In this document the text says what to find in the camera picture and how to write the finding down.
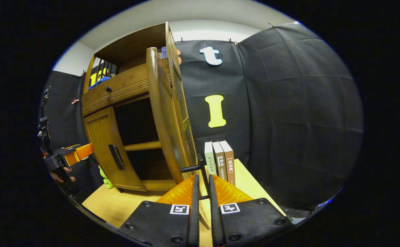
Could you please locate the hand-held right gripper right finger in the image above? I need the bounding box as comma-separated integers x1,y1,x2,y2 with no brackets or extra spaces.
208,174,295,247

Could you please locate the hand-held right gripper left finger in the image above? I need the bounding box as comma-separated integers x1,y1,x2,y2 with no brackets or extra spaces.
117,174,200,247

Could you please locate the wooden shoe cabinet door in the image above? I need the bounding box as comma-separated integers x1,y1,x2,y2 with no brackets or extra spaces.
146,47,211,230
83,106,148,192

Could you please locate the black door handle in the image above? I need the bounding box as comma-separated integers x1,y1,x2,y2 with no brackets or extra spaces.
180,153,210,200
108,144,125,170

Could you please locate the wooden double-door shoe cabinet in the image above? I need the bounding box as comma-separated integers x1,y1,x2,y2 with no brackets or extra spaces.
81,21,200,192

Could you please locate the green toy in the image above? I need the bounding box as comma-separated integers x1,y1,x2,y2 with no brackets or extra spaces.
99,166,115,189

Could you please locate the wooden inner shelf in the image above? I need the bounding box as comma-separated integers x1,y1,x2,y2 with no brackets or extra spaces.
124,141,162,152

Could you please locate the grey brown book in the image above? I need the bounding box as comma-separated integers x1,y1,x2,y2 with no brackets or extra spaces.
213,141,228,182

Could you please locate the pale green book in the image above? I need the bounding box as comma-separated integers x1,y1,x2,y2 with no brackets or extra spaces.
204,141,218,179

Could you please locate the blue cloth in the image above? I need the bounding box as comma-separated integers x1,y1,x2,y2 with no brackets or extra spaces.
88,76,111,90

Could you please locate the wooden drawer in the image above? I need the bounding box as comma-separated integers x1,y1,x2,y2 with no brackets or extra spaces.
81,58,171,117

